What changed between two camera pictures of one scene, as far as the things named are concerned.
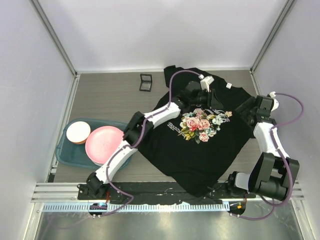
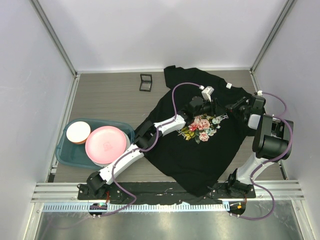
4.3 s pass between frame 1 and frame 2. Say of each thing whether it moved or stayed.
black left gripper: moved
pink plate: stayed
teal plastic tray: stayed
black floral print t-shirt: stayed
